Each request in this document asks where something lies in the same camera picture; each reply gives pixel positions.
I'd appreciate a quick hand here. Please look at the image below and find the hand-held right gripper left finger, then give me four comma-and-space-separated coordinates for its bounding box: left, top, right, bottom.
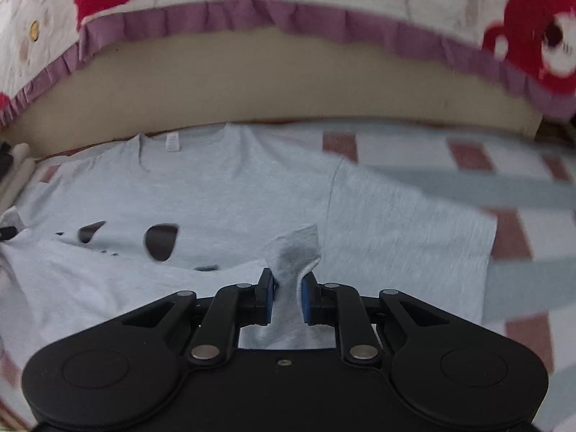
121, 267, 275, 366

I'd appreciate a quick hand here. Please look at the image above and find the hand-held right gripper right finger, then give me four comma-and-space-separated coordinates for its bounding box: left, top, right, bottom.
301, 274, 453, 366

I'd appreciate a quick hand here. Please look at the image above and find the light grey cat-face t-shirt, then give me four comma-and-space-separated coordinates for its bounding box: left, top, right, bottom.
0, 122, 498, 352

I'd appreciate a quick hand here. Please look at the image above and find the beige mattress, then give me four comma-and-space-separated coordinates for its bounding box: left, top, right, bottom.
0, 26, 543, 163

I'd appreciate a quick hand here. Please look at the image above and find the checkered printed blanket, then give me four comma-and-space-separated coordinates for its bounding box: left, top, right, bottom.
0, 119, 576, 432

